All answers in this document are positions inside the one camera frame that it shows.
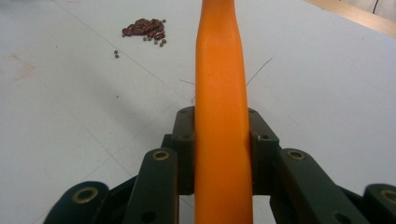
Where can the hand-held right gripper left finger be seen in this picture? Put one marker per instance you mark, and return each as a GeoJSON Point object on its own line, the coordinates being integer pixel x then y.
{"type": "Point", "coordinates": [183, 149]}

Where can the wooden table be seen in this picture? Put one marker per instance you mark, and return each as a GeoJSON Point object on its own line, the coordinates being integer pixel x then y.
{"type": "Point", "coordinates": [364, 18]}

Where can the pile of red kidney beans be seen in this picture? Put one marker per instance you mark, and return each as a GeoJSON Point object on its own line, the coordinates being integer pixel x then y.
{"type": "Point", "coordinates": [144, 28]}

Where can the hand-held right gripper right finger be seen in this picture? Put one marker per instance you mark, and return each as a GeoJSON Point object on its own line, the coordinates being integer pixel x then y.
{"type": "Point", "coordinates": [263, 155]}

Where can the white table cover board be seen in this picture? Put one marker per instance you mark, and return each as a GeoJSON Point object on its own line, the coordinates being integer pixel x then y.
{"type": "Point", "coordinates": [93, 124]}

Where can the orange brush with dark bristles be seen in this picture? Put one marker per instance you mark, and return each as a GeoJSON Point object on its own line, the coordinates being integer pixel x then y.
{"type": "Point", "coordinates": [222, 109]}

